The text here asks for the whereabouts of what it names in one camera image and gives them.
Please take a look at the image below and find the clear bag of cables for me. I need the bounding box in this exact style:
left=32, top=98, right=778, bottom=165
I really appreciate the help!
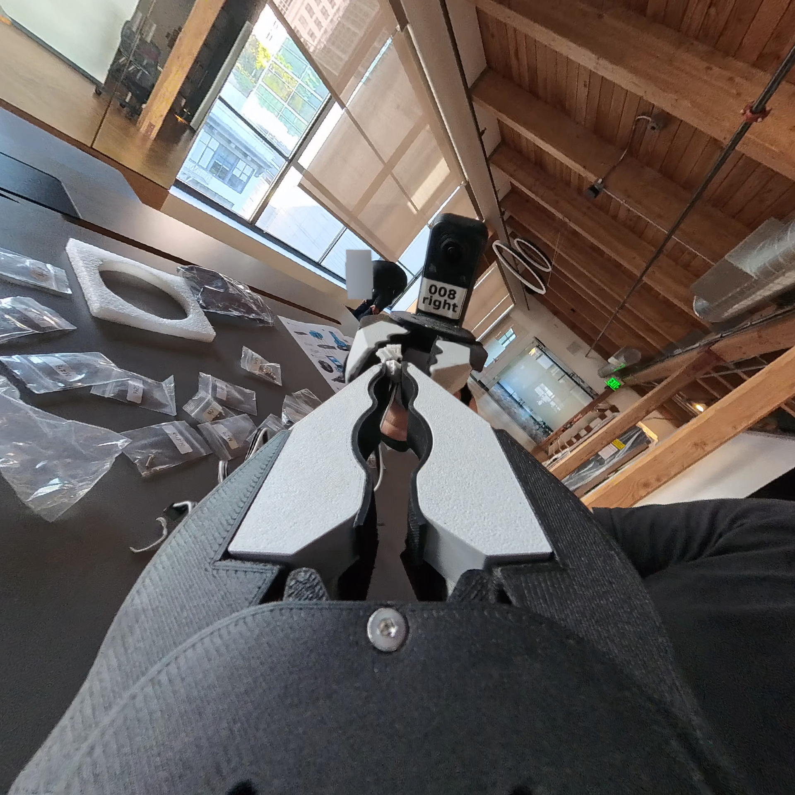
left=0, top=376, right=131, bottom=523

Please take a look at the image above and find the printed instruction sheet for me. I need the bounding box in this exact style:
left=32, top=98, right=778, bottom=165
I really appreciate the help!
left=277, top=316, right=355, bottom=392

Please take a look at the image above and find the bundle of thin cables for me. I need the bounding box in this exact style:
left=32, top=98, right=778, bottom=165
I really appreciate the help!
left=216, top=347, right=406, bottom=493

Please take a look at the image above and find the pile of clear screw bags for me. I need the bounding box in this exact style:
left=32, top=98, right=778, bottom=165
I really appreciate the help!
left=0, top=346, right=323, bottom=479

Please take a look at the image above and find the small clear screw bag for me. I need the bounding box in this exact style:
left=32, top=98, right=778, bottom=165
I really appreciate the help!
left=0, top=297, right=77, bottom=344
left=0, top=248, right=72, bottom=296

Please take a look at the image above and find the white ring pendant lamp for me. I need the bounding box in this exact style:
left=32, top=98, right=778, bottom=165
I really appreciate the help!
left=512, top=237, right=552, bottom=274
left=492, top=241, right=547, bottom=294

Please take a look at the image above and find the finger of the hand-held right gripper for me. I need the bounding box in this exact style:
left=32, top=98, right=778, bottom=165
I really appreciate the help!
left=343, top=317, right=406, bottom=384
left=427, top=337, right=475, bottom=395

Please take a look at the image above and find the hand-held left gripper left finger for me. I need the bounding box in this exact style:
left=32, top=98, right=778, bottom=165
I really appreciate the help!
left=226, top=366, right=385, bottom=581

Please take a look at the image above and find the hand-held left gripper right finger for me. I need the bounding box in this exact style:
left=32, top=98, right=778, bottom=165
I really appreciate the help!
left=402, top=362, right=555, bottom=601

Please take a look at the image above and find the dark grey desk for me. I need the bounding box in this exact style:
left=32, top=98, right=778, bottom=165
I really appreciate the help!
left=0, top=205, right=373, bottom=771

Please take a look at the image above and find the person's dark clothing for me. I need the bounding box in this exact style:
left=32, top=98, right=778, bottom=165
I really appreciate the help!
left=590, top=497, right=795, bottom=795

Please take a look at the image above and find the dark shiny plastic bag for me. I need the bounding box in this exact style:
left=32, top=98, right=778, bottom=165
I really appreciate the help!
left=177, top=264, right=275, bottom=327

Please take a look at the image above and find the curved white plastic scrap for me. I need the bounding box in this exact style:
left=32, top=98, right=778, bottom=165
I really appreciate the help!
left=129, top=500, right=195, bottom=555

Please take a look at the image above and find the black office chair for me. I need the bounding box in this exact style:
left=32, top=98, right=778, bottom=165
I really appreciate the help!
left=102, top=19, right=162, bottom=119

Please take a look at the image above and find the dark office desk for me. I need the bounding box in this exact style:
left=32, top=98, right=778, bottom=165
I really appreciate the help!
left=0, top=106, right=349, bottom=311

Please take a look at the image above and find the person's right hand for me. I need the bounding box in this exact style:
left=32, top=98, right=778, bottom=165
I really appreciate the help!
left=379, top=397, right=416, bottom=443

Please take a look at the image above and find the white foam frame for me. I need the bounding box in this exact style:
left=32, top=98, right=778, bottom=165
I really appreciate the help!
left=65, top=238, right=216, bottom=342

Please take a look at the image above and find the silver ventilation duct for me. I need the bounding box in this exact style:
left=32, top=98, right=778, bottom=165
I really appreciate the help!
left=691, top=217, right=795, bottom=324

